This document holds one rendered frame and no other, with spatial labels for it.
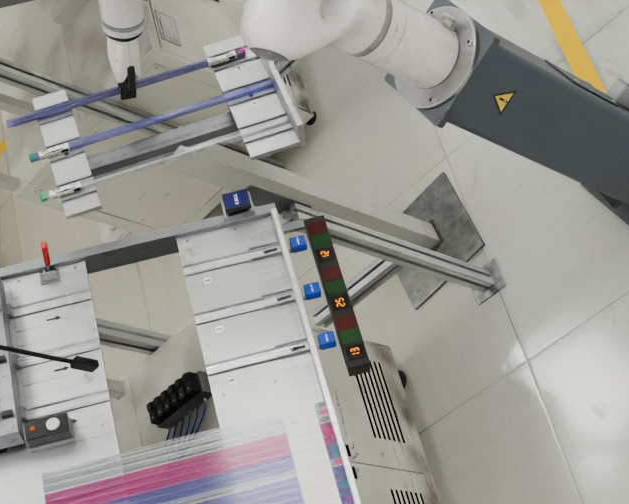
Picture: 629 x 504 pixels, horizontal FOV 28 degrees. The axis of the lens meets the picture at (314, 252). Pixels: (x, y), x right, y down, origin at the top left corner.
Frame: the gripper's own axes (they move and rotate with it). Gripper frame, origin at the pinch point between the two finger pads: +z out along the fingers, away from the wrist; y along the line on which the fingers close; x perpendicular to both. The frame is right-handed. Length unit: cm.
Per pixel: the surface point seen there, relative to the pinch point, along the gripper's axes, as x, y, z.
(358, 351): 26, 70, 10
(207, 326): 2, 55, 11
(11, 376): -35, 56, 12
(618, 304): 91, 59, 31
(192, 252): 3.2, 38.5, 9.7
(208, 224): 7.6, 34.4, 7.4
